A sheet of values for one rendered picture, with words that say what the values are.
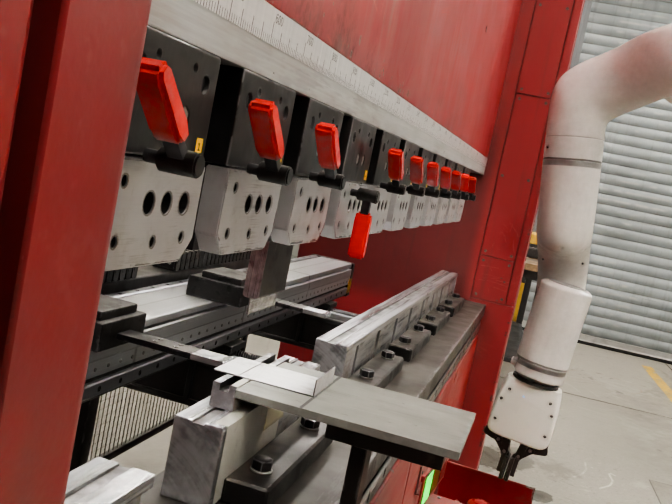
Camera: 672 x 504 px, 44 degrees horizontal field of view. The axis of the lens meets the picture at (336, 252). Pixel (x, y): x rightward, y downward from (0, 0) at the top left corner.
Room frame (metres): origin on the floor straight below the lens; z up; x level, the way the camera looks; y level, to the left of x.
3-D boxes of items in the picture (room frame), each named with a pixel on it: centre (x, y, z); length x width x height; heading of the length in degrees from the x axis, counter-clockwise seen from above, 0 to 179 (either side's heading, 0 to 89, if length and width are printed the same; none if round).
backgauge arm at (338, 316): (2.43, 0.12, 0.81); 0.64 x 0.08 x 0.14; 76
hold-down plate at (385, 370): (1.61, -0.12, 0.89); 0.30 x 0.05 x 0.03; 166
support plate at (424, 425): (1.00, -0.07, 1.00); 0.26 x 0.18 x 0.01; 76
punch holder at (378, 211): (1.40, -0.02, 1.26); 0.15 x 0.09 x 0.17; 166
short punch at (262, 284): (1.03, 0.08, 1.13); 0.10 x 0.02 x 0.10; 166
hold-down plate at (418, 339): (1.99, -0.22, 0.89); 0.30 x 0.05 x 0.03; 166
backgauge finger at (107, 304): (1.08, 0.23, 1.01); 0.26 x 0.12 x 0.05; 76
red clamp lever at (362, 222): (1.17, -0.02, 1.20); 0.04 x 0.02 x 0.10; 76
